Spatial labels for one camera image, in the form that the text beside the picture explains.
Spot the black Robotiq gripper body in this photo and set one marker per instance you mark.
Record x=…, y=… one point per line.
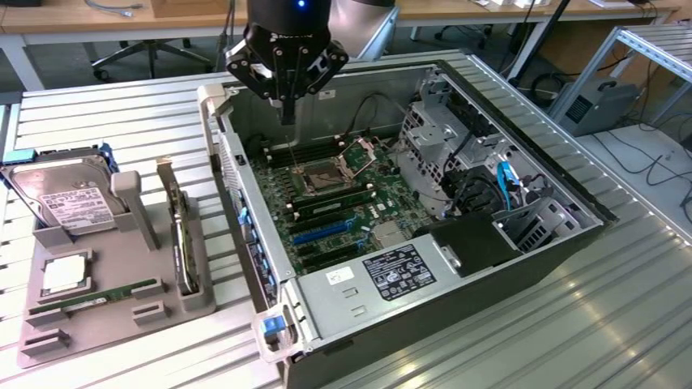
x=287, y=24

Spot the graphics card with metal bracket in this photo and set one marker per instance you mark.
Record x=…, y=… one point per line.
x=184, y=243

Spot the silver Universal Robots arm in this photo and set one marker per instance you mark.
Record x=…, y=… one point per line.
x=356, y=24

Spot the black office chair base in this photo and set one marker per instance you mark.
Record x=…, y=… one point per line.
x=153, y=48
x=464, y=31

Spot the brown cardboard box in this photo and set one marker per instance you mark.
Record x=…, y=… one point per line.
x=184, y=8

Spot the open metal socket cover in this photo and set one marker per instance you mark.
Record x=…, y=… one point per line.
x=363, y=142

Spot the thin metal locking lever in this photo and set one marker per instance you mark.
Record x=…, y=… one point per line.
x=296, y=169

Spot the CPU socket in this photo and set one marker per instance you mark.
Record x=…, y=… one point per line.
x=321, y=178

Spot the silver metal drive cage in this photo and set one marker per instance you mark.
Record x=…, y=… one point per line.
x=432, y=174

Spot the green motherboard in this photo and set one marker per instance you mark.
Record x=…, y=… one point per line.
x=387, y=192

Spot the green RAM stick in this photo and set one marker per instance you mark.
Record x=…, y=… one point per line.
x=87, y=303
x=335, y=203

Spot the black expansion slot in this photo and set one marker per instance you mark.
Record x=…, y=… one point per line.
x=333, y=262
x=329, y=252
x=316, y=223

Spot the black stand pole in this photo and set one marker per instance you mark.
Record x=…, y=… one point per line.
x=545, y=32

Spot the blue expansion slot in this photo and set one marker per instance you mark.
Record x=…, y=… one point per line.
x=319, y=235

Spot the silver chipset heatsink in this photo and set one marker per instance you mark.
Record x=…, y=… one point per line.
x=389, y=235

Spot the black device on desk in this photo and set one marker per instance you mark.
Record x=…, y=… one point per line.
x=21, y=2

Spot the silver hard disk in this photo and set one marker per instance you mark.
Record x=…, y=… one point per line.
x=64, y=190

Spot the blue disk caddy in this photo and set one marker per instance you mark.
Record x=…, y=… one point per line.
x=19, y=156

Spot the black plastic air shroud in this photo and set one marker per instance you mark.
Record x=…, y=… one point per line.
x=471, y=243

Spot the silver disk bay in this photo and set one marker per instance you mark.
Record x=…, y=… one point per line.
x=535, y=231

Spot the grey parts rack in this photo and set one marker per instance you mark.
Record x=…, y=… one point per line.
x=119, y=275

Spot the silver power supply unit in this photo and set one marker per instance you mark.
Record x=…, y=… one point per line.
x=345, y=300

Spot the silver CPU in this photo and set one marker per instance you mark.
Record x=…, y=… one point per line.
x=64, y=275

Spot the blue case latch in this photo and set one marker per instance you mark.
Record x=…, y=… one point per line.
x=272, y=326

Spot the open black PC case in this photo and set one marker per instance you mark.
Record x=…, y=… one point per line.
x=432, y=344

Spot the wooden desk white frame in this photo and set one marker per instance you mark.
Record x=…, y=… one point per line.
x=487, y=12
x=64, y=20

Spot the aluminium profile frame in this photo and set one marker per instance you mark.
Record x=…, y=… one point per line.
x=648, y=40

